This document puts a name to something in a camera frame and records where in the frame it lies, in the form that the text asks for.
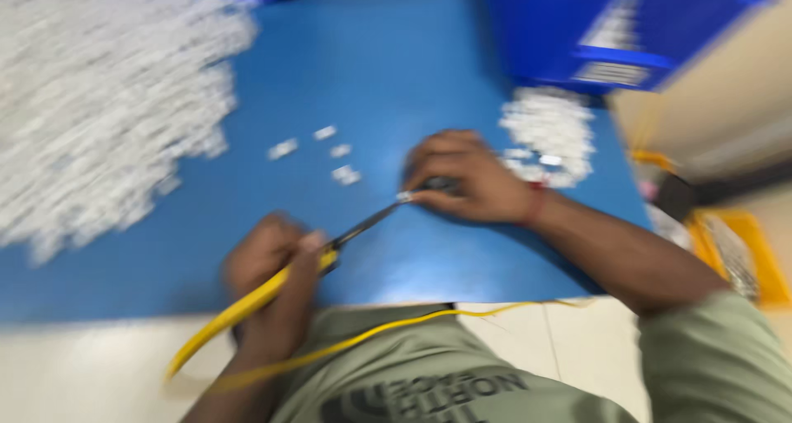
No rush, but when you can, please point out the large heap of white parts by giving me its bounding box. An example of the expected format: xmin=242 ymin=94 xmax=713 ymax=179
xmin=0 ymin=0 xmax=261 ymax=268

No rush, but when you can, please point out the blue plastic crate with labels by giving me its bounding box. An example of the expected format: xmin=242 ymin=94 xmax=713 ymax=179
xmin=479 ymin=0 xmax=777 ymax=96

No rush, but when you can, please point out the yellow plastic bin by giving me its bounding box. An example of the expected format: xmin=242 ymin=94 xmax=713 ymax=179
xmin=684 ymin=208 xmax=792 ymax=307

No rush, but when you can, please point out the thin yellow cable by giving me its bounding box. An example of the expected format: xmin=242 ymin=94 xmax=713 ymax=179
xmin=207 ymin=297 xmax=598 ymax=394

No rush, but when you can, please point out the person's green shirt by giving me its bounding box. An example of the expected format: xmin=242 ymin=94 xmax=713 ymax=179
xmin=266 ymin=290 xmax=792 ymax=423

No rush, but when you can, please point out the person's right hand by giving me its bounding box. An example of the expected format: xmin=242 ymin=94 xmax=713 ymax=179
xmin=401 ymin=129 xmax=545 ymax=226

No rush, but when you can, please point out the black object beside bin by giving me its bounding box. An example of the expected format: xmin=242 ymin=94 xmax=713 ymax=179
xmin=655 ymin=174 xmax=699 ymax=223

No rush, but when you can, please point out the red wrist thread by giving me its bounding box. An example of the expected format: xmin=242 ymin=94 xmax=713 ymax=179
xmin=527 ymin=180 xmax=549 ymax=227

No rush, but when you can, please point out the small heap of white parts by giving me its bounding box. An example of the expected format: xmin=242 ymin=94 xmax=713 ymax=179
xmin=498 ymin=87 xmax=598 ymax=190

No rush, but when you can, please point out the yellow-handled soldering tool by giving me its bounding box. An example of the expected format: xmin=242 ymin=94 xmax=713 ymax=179
xmin=163 ymin=197 xmax=406 ymax=383

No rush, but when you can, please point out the person's left hand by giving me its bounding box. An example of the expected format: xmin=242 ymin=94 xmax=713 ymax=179
xmin=223 ymin=213 xmax=330 ymax=362

